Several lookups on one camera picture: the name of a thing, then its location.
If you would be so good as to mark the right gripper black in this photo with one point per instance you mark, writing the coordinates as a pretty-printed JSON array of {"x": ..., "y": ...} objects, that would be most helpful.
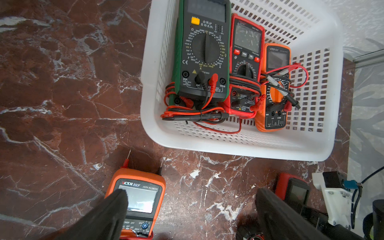
[{"x": 338, "y": 193}]

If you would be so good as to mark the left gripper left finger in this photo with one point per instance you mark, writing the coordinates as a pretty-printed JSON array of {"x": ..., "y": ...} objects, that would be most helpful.
[{"x": 104, "y": 222}]

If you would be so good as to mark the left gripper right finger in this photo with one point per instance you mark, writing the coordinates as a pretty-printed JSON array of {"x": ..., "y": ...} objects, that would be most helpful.
[{"x": 278, "y": 221}]

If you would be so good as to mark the large red multimeter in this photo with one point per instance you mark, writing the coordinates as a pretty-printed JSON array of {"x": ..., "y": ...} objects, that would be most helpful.
[{"x": 293, "y": 190}]

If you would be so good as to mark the orange Victor multimeter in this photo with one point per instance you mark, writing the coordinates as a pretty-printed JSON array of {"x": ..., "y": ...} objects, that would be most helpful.
[{"x": 145, "y": 193}]

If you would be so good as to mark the orange black multimeter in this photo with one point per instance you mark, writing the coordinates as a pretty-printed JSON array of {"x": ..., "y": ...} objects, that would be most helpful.
[{"x": 277, "y": 86}]

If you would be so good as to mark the green multimeter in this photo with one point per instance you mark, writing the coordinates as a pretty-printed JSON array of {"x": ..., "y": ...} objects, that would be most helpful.
[{"x": 202, "y": 50}]

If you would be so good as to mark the small black red multimeter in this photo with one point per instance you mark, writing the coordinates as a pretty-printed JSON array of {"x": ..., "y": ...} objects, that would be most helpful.
[{"x": 248, "y": 232}]

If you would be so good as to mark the white plastic perforated basket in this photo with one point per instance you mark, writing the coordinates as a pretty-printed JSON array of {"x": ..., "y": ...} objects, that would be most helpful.
[{"x": 315, "y": 36}]

